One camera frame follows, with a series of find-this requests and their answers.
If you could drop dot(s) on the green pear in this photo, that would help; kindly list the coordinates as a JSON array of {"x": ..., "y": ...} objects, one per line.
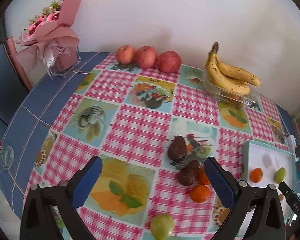
[
  {"x": 280, "y": 175},
  {"x": 162, "y": 226}
]

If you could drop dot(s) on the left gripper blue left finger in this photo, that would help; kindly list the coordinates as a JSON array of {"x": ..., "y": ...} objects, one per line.
[{"x": 84, "y": 180}]

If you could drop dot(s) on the red apple left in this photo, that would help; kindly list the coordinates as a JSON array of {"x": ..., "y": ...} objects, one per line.
[{"x": 125, "y": 54}]

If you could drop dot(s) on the red apple middle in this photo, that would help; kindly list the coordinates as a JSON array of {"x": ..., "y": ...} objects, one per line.
[{"x": 145, "y": 57}]

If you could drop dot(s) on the teal white tray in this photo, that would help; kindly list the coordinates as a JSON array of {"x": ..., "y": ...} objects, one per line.
[{"x": 256, "y": 154}]

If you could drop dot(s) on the clear plastic fruit container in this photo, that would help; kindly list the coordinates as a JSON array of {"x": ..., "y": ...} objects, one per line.
[{"x": 251, "y": 100}]

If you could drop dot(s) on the pink checkered tablecloth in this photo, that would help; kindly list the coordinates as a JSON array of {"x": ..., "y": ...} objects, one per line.
[{"x": 129, "y": 117}]

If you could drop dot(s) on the dark brown avocado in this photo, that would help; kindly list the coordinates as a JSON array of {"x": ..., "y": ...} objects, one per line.
[
  {"x": 188, "y": 175},
  {"x": 177, "y": 149}
]

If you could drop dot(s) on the orange tangerine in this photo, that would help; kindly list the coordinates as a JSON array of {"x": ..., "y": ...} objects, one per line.
[
  {"x": 256, "y": 175},
  {"x": 202, "y": 177},
  {"x": 200, "y": 193}
]

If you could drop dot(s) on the yellow banana bunch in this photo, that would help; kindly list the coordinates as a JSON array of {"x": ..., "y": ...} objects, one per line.
[{"x": 230, "y": 78}]

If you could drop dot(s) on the orange tangerine in tray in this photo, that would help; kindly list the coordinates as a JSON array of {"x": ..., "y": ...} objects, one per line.
[{"x": 256, "y": 175}]

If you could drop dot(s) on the red apple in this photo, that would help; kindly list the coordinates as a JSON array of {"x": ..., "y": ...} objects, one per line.
[
  {"x": 169, "y": 62},
  {"x": 125, "y": 54},
  {"x": 145, "y": 57}
]

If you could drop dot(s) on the white power strip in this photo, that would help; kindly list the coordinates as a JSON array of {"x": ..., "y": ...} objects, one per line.
[{"x": 291, "y": 140}]

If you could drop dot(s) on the red apple right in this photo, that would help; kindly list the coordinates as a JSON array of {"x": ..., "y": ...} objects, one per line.
[{"x": 169, "y": 62}]

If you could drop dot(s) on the pink flower bouquet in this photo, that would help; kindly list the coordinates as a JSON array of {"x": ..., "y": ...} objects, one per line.
[{"x": 50, "y": 40}]

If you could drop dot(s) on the green pear in tray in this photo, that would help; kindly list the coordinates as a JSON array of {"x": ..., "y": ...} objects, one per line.
[{"x": 280, "y": 175}]

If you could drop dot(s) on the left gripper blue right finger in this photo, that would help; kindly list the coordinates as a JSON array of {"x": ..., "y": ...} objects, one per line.
[{"x": 222, "y": 181}]

